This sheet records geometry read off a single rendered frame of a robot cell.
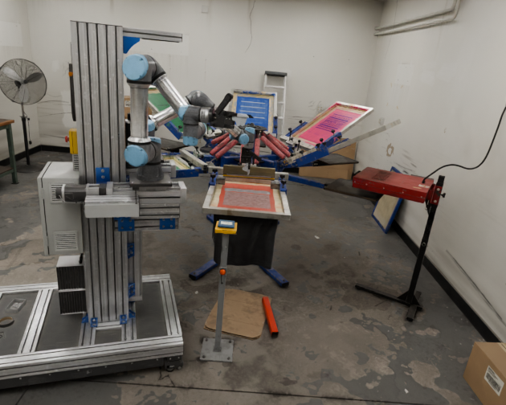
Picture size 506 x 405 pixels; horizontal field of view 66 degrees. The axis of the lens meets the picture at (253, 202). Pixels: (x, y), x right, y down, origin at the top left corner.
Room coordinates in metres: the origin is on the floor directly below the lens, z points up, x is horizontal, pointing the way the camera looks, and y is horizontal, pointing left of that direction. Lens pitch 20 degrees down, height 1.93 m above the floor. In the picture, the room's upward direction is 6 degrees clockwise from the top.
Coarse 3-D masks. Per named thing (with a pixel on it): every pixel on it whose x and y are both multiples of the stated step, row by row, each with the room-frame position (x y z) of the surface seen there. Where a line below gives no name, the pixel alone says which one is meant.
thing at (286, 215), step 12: (228, 180) 3.15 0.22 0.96; (240, 180) 3.15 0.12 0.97; (252, 180) 3.16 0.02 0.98; (264, 180) 3.16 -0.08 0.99; (276, 180) 3.19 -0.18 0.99; (204, 204) 2.46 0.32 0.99; (252, 216) 2.41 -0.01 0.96; (264, 216) 2.41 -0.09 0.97; (276, 216) 2.41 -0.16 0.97; (288, 216) 2.42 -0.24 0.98
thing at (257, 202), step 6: (252, 186) 3.06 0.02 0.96; (258, 186) 3.07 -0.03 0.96; (264, 186) 3.09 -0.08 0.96; (270, 186) 3.11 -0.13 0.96; (270, 192) 2.96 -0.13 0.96; (252, 198) 2.76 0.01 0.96; (258, 198) 2.78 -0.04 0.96; (264, 198) 2.79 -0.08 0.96; (270, 198) 2.80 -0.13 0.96; (252, 204) 2.64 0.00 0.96; (258, 204) 2.66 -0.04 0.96; (264, 204) 2.67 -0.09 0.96; (270, 204) 2.68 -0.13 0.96; (258, 210) 2.54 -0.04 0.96; (264, 210) 2.56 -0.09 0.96; (270, 210) 2.57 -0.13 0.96
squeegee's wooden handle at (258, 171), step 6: (228, 168) 2.96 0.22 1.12; (234, 168) 2.96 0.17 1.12; (240, 168) 2.97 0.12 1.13; (252, 168) 2.97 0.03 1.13; (258, 168) 2.97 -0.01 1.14; (264, 168) 2.97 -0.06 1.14; (270, 168) 2.98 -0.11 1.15; (246, 174) 2.97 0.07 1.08; (252, 174) 2.97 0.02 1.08; (258, 174) 2.97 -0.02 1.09; (264, 174) 2.97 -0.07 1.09; (270, 174) 2.97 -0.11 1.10
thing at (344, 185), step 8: (288, 176) 3.62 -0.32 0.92; (296, 176) 3.61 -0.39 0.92; (312, 184) 3.50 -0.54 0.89; (320, 184) 3.46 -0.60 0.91; (328, 184) 3.44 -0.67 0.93; (336, 184) 3.38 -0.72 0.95; (344, 184) 3.41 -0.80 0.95; (352, 184) 3.43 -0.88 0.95; (336, 192) 3.39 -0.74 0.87; (344, 192) 3.18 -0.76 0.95; (352, 192) 3.19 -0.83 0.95; (360, 192) 3.21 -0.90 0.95; (368, 192) 3.23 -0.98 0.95; (376, 200) 3.05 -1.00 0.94
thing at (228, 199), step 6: (222, 186) 2.98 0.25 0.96; (228, 186) 3.00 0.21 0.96; (234, 186) 3.01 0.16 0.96; (240, 186) 3.03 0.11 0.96; (246, 186) 3.04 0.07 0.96; (222, 192) 2.85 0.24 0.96; (228, 192) 2.86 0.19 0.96; (234, 192) 2.87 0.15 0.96; (240, 192) 2.89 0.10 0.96; (246, 192) 2.90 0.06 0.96; (222, 198) 2.70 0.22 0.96; (228, 198) 2.71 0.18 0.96; (234, 198) 2.73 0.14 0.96; (240, 198) 2.74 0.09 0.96; (246, 198) 2.75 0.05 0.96; (222, 204) 2.59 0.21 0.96; (228, 204) 2.60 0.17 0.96; (234, 204) 2.61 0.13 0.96; (240, 204) 2.62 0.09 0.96; (246, 204) 2.63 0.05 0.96
